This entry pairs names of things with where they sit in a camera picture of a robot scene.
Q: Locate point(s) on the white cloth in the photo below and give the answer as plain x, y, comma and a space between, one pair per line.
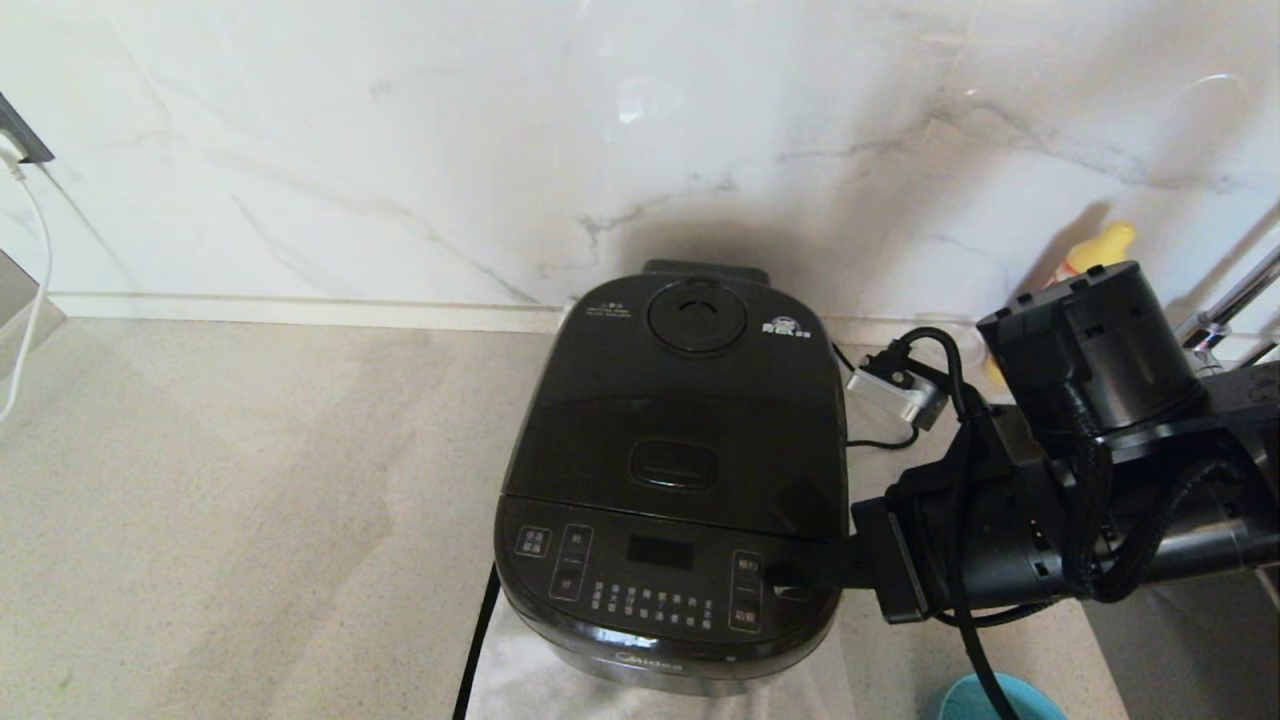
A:
520, 680

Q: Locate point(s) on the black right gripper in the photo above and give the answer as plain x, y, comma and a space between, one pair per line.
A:
895, 560

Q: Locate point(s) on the dark grey rice cooker body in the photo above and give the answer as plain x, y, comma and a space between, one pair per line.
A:
620, 600

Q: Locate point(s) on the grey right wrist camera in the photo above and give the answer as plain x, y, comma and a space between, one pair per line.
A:
895, 395

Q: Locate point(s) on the chrome faucet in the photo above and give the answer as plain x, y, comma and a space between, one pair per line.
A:
1240, 290

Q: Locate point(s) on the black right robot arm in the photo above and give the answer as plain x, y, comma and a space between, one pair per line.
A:
1100, 350

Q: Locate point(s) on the blue bowl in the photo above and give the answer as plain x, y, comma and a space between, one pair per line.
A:
960, 700

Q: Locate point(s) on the yellow orange detergent bottle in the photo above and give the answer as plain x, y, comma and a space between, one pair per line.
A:
1105, 245

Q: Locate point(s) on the grey flat panel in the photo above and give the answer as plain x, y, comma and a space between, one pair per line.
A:
20, 310

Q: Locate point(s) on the dark wall socket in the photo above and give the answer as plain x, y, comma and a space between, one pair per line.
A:
22, 135

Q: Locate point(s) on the stainless steel sink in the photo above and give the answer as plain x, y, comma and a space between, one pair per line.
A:
1180, 660

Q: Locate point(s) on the dark grey rice cooker lid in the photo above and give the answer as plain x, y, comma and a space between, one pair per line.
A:
680, 420

